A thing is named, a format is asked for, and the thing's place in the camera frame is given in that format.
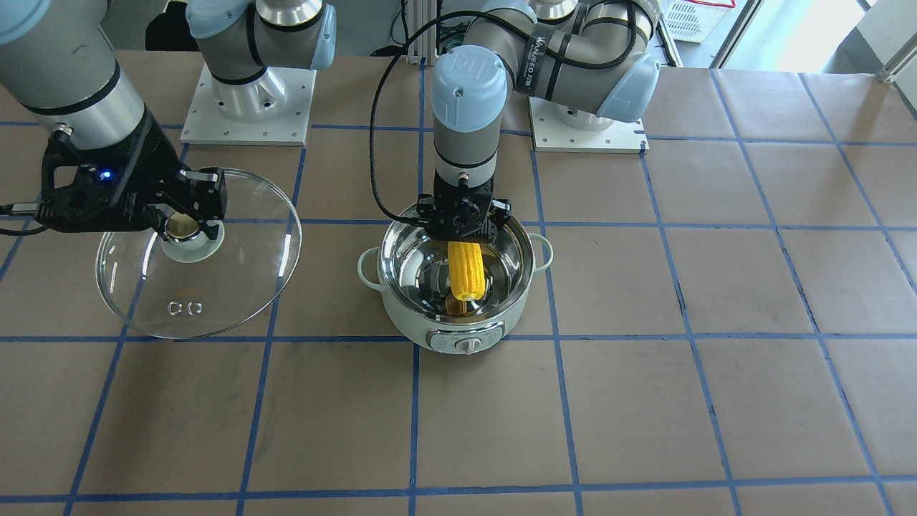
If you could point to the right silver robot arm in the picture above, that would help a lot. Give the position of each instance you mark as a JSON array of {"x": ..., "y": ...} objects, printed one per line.
[{"x": 59, "y": 65}]

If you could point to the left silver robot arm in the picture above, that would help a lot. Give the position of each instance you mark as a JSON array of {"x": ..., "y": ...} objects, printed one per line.
[{"x": 596, "y": 62}]

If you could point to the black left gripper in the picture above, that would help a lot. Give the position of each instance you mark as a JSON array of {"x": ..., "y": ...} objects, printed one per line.
[{"x": 499, "y": 211}]

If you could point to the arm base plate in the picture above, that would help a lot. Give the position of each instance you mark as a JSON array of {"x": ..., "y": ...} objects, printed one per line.
[
  {"x": 559, "y": 128},
  {"x": 273, "y": 110}
]

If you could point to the glass pot lid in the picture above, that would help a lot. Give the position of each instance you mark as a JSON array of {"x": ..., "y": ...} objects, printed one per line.
[{"x": 184, "y": 290}]

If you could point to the white electric cooking pot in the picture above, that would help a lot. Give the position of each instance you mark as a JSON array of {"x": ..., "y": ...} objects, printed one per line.
[{"x": 453, "y": 298}]

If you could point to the yellow corn cob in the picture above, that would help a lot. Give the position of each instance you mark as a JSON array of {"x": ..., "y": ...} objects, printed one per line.
[{"x": 466, "y": 271}]

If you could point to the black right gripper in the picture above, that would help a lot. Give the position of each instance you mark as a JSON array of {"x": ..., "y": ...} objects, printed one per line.
[{"x": 152, "y": 166}]

